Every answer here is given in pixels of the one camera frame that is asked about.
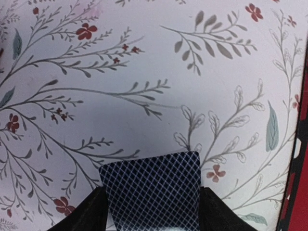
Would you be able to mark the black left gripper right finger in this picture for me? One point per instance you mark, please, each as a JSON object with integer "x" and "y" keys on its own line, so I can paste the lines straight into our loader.
{"x": 215, "y": 215}

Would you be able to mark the floral patterned tablecloth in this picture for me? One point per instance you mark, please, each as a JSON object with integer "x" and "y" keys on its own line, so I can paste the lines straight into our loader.
{"x": 84, "y": 83}

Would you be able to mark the round red black poker mat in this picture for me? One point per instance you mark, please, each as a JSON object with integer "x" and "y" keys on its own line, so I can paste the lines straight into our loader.
{"x": 298, "y": 159}

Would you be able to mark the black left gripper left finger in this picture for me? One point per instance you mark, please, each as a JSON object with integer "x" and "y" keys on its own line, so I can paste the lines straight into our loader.
{"x": 90, "y": 215}

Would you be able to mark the blue playing card deck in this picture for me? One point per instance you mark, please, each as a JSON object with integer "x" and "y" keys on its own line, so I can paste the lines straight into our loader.
{"x": 159, "y": 193}

